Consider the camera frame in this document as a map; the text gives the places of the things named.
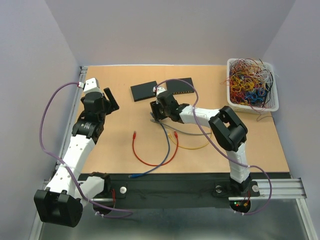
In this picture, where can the aluminium left rail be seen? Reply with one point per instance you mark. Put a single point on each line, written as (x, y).
(73, 114)

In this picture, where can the white basket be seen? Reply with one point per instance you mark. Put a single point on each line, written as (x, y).
(251, 86)

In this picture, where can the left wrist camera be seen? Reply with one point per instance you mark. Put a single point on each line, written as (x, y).
(91, 85)

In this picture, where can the black network switch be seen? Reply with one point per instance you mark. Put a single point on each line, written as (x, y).
(178, 87)
(143, 91)

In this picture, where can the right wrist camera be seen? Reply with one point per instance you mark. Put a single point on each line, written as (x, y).
(157, 90)

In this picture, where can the aluminium front rail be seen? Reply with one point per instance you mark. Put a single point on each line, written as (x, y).
(280, 187)

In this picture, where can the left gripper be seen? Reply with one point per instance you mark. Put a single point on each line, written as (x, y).
(112, 104)

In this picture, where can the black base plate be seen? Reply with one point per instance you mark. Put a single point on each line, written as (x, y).
(179, 201)

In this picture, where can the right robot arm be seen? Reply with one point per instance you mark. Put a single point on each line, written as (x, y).
(229, 131)

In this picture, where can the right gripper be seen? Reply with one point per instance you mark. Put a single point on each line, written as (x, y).
(155, 106)

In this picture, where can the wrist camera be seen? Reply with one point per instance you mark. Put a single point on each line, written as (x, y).
(157, 90)
(91, 85)

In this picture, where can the aluminium rail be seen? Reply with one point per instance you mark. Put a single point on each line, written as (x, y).
(280, 187)
(73, 114)

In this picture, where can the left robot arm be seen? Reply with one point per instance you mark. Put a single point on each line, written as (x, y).
(63, 199)

